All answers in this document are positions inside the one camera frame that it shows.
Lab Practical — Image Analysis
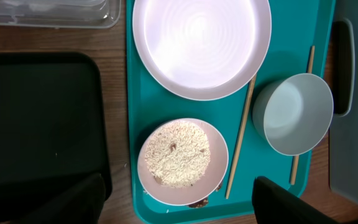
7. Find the left wooden chopstick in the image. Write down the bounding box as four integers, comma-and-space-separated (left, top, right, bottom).
225, 74, 257, 199

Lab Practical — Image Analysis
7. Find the right wooden chopstick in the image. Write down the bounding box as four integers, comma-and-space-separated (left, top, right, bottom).
290, 45, 315, 185

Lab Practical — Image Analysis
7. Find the grey-green bowl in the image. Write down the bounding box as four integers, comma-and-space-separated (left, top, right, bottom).
252, 73, 334, 156

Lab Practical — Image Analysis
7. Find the brown food scrap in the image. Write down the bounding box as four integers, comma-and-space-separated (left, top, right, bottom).
188, 182, 223, 208

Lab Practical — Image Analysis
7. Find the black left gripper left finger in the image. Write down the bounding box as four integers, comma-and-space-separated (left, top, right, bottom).
12, 174, 106, 224

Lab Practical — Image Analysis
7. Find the pink bowl with rice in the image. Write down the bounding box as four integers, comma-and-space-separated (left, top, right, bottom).
137, 118, 229, 206

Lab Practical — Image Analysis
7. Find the pile of white rice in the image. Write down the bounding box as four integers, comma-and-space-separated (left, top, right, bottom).
145, 120, 211, 188

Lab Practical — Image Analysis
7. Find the large white plate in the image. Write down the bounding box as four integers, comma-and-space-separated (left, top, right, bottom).
132, 0, 272, 101

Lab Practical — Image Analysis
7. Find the clear plastic waste bin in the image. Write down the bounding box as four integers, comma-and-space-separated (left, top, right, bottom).
0, 0, 121, 29

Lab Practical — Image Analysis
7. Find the teal serving tray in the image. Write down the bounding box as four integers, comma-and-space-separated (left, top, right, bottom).
126, 0, 334, 223

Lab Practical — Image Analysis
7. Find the black rectangular tray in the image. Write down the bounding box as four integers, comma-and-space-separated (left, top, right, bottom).
0, 52, 112, 222

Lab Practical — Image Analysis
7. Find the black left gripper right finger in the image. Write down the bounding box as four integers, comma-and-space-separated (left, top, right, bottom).
251, 175, 358, 224

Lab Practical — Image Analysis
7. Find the wooden chopstick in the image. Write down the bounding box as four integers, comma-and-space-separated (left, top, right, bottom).
290, 45, 315, 185
225, 74, 257, 199

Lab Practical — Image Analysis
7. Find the grey dishwasher rack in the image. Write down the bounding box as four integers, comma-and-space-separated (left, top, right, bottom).
329, 1, 358, 204

